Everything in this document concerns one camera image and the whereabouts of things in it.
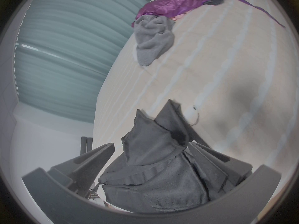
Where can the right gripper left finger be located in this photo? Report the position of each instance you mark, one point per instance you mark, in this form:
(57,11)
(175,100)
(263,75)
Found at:
(86,171)

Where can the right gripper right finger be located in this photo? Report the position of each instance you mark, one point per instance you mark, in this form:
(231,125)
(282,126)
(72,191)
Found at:
(233,171)

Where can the purple satin garment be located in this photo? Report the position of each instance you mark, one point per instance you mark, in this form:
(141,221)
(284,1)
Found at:
(175,3)

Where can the bed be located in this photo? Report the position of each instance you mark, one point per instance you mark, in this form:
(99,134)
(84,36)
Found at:
(222,66)

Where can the blue-green curtain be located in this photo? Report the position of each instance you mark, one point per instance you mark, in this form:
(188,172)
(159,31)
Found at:
(81,15)
(58,90)

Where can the pink garment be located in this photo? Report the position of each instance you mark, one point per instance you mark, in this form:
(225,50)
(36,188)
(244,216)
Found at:
(179,16)

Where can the grey garment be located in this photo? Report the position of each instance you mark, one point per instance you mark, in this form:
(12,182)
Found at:
(154,38)

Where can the black T-shirt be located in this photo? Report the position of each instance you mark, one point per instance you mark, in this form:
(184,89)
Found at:
(151,167)

